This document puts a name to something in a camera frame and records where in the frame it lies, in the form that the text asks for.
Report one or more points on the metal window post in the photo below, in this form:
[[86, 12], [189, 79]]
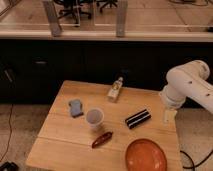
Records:
[[51, 14], [121, 17]]

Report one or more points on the black white-striped eraser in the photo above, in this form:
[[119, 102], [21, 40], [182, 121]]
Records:
[[137, 119]]

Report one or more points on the orange plate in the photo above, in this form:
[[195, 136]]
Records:
[[145, 155]]

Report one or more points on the right metal window post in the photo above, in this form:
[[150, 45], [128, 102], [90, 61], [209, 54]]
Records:
[[121, 17]]

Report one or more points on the black device on floor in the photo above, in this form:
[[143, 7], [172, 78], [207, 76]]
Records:
[[9, 166]]

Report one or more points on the clear plastic cup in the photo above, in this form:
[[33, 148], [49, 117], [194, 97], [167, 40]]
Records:
[[94, 118]]

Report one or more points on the blue sponge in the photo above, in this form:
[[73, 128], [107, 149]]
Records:
[[75, 108]]

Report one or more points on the black office chair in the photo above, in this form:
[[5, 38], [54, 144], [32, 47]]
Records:
[[73, 8], [107, 2]]

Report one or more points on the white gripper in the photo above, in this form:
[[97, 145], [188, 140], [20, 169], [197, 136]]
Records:
[[169, 115]]

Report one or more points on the dark red chili pepper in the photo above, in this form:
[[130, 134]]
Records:
[[102, 139]]

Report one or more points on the left metal window post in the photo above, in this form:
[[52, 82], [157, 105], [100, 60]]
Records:
[[51, 14]]

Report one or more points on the small glass bottle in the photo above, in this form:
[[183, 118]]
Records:
[[114, 91]]

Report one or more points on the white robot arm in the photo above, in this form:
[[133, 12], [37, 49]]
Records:
[[186, 81]]

